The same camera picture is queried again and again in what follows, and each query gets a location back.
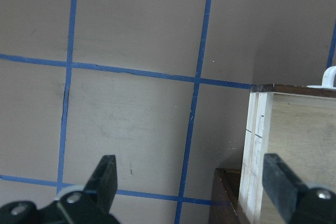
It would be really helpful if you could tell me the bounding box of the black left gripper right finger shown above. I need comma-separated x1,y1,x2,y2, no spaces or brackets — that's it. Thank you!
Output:
262,153,335,223

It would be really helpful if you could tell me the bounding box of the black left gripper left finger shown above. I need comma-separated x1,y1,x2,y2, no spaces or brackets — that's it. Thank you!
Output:
1,155,117,223

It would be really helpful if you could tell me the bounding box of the white drawer handle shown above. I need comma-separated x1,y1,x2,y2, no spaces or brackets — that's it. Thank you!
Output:
307,66,336,90

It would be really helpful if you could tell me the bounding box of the dark brown wooden cabinet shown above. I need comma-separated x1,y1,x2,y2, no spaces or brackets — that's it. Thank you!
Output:
208,168,249,224

